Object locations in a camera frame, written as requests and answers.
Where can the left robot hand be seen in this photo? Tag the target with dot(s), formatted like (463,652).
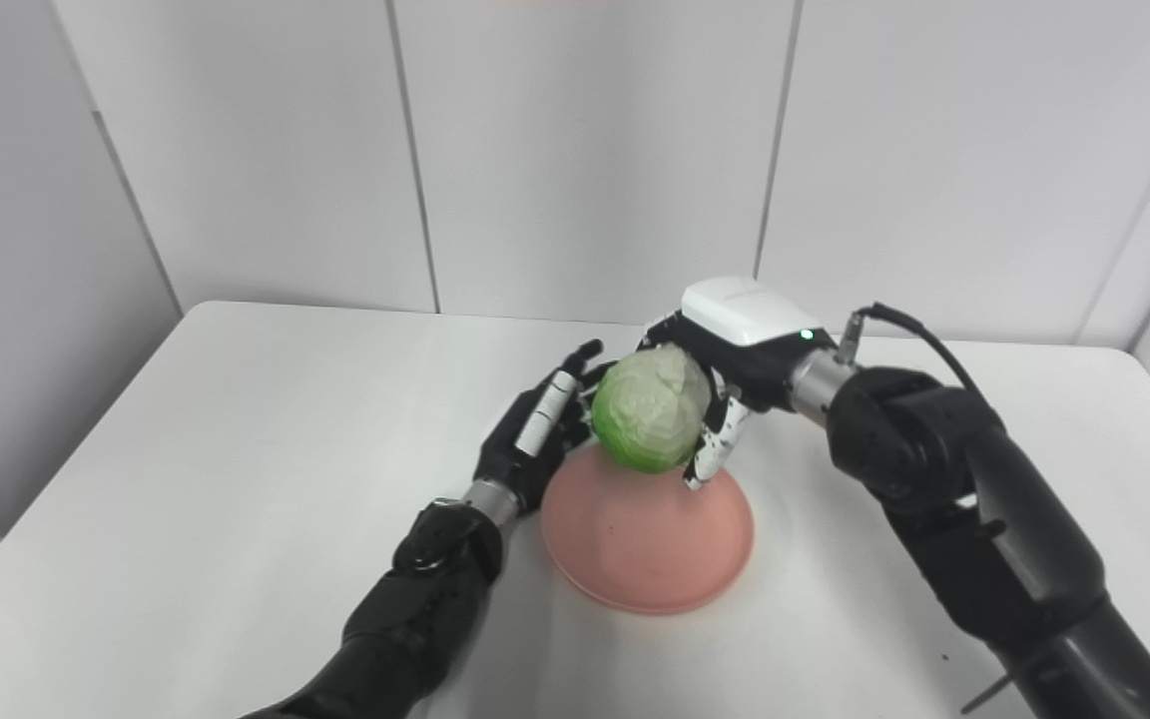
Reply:
(535,429)

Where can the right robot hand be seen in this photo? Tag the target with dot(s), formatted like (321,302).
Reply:
(735,359)

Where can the green white cabbage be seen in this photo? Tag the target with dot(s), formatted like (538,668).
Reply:
(651,409)

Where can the pink plate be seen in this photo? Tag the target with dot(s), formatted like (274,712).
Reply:
(647,539)

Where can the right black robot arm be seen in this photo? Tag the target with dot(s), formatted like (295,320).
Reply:
(974,519)

